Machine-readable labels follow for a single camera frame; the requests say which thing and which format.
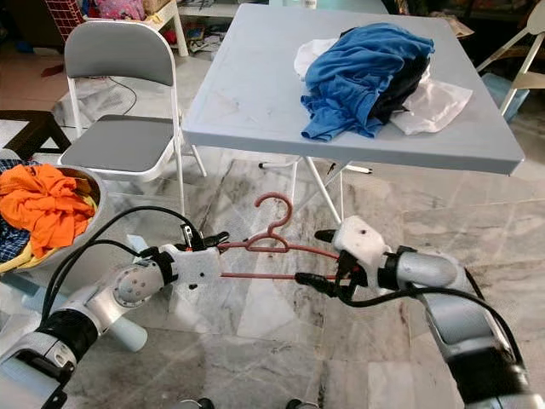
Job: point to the grey right robot leg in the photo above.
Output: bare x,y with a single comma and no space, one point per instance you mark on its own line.
296,405

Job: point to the blue checked shirt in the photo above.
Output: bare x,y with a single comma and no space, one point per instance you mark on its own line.
10,243

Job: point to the red lattice crate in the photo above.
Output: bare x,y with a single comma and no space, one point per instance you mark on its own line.
61,17

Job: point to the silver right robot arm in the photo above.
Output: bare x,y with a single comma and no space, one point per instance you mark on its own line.
434,271

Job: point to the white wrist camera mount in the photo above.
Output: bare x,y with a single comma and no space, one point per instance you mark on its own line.
362,243
200,266

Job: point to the grey left robot leg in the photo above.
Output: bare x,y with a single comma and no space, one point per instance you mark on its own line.
194,404

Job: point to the pink patterned bag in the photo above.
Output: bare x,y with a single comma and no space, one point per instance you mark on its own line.
117,8

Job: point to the blue garment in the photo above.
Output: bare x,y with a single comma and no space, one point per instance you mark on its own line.
358,77

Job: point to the orange garment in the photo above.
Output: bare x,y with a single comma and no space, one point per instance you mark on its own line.
43,204

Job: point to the yellow garment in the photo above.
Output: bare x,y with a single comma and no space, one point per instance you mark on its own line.
25,264

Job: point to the black garment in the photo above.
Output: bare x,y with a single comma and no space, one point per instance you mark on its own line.
409,89

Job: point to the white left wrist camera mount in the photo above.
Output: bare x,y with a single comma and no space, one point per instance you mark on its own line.
200,266

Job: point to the grey round laundry basket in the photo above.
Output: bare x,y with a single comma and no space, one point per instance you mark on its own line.
85,256

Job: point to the grey robot leg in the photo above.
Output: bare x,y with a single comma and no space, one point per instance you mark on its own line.
296,405
194,404

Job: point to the grey folding table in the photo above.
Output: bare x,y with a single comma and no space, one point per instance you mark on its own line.
247,102

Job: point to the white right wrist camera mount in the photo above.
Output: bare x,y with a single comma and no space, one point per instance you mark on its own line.
362,243

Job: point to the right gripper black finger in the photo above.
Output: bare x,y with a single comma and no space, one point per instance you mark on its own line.
315,282
328,236

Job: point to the red plastic hanger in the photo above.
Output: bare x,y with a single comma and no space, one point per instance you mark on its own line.
289,211

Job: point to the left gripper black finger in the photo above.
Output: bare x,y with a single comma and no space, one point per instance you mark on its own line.
216,239

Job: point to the grey folding chair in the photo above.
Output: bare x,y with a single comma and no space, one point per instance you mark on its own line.
119,145

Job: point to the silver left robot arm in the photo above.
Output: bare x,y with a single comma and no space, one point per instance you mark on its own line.
128,285

